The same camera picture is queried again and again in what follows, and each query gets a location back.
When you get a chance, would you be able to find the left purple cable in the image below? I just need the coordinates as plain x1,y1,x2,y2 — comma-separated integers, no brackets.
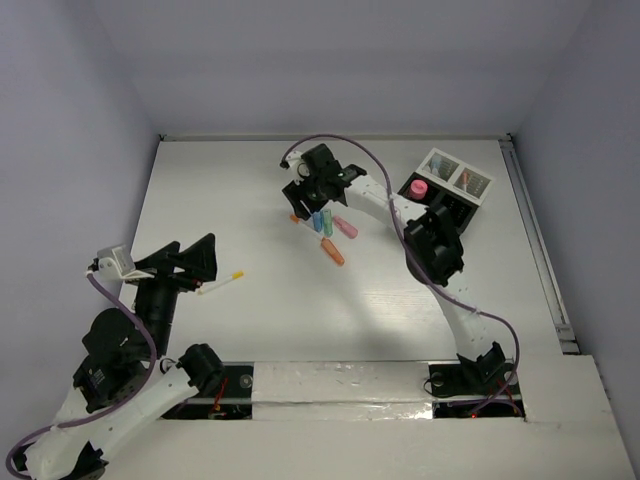
7,272,159,474

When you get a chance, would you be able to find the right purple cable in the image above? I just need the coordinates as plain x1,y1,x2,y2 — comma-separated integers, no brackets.
279,133,522,417

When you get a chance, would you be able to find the orange white pen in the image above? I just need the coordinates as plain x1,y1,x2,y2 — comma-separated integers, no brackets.
289,214,324,241

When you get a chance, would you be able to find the pink capped highlighter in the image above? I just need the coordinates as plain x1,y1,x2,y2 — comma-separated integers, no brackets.
408,179,429,201

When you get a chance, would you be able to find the green highlighter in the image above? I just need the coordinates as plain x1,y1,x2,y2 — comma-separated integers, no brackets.
321,209,333,238

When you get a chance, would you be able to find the pink white pen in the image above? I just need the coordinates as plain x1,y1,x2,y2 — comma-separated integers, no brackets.
460,170,474,192

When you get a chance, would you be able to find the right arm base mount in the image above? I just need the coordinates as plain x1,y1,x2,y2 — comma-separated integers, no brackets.
423,362,525,419

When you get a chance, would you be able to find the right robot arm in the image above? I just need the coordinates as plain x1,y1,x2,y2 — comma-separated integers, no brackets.
280,143,505,395

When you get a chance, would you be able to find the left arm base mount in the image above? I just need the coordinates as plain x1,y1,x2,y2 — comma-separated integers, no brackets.
162,363,254,421

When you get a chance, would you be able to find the black and white organizer box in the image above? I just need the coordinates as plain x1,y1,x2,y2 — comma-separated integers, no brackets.
398,148,494,234

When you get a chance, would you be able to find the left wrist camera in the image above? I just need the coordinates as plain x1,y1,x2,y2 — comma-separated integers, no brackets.
87,244,152,282

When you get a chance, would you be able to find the white foam front board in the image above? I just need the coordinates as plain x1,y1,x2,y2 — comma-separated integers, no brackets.
103,357,634,479

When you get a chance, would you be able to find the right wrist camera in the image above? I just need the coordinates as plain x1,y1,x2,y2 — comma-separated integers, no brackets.
279,150,310,182

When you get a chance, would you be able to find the light blue highlighter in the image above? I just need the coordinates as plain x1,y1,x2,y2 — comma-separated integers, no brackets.
312,212,324,233

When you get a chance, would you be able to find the purple cable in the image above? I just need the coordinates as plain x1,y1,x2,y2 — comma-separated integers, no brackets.
7,272,159,474
279,133,522,417

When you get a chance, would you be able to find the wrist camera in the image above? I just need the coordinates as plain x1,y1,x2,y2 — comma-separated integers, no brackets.
279,150,310,182
87,244,152,282

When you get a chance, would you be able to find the yellow white pen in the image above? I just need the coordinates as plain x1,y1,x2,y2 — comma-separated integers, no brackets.
197,270,244,295

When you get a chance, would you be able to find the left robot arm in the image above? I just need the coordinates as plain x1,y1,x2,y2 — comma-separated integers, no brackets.
5,233,225,479

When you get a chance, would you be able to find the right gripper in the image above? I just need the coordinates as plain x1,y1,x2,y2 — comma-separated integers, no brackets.
282,170,328,221

